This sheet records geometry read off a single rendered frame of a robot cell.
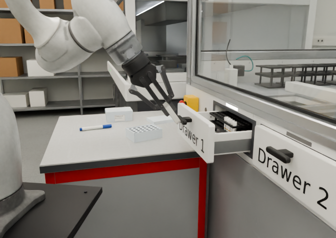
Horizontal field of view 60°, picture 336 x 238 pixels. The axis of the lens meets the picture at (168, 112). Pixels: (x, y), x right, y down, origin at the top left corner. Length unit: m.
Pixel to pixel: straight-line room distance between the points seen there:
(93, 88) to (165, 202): 4.16
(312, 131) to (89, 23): 0.57
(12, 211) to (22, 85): 4.62
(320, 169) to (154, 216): 0.69
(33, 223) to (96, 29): 0.47
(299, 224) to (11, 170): 0.62
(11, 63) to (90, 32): 4.04
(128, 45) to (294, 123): 0.45
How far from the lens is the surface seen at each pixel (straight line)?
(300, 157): 0.66
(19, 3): 0.82
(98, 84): 5.14
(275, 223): 0.82
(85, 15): 0.78
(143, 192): 1.08
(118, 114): 1.41
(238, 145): 0.84
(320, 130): 0.63
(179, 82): 1.71
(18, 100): 4.92
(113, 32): 0.77
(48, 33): 0.83
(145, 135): 1.14
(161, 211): 1.14
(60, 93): 5.19
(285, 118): 0.72
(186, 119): 0.88
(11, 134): 0.66
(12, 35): 4.77
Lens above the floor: 1.14
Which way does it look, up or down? 14 degrees down
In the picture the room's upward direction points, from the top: straight up
